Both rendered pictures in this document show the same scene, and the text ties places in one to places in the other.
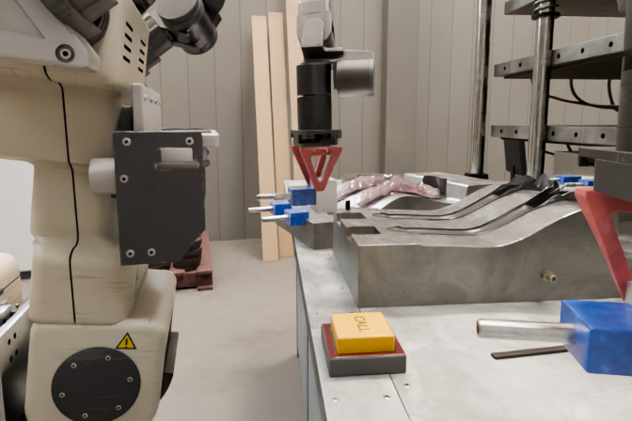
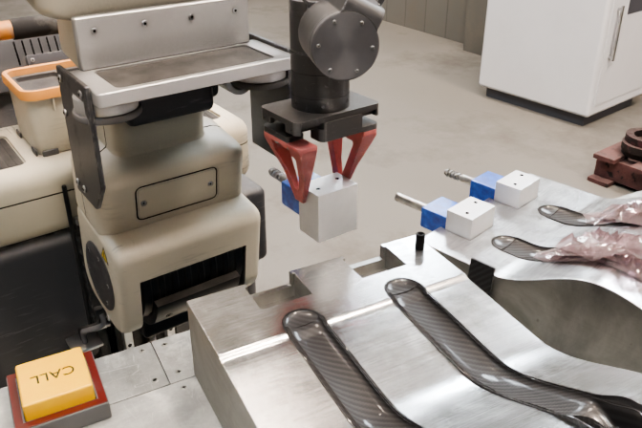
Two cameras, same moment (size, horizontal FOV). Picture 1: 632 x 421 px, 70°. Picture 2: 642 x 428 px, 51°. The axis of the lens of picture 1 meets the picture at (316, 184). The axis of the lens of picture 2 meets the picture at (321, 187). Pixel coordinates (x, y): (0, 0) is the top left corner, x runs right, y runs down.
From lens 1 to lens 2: 81 cm
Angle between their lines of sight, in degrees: 66
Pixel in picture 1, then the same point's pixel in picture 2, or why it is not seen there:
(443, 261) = (234, 405)
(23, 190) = (589, 3)
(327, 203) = (309, 224)
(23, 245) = (571, 77)
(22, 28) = not seen: outside the picture
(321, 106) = (298, 74)
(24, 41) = not seen: outside the picture
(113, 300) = (95, 214)
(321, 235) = not seen: hidden behind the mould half
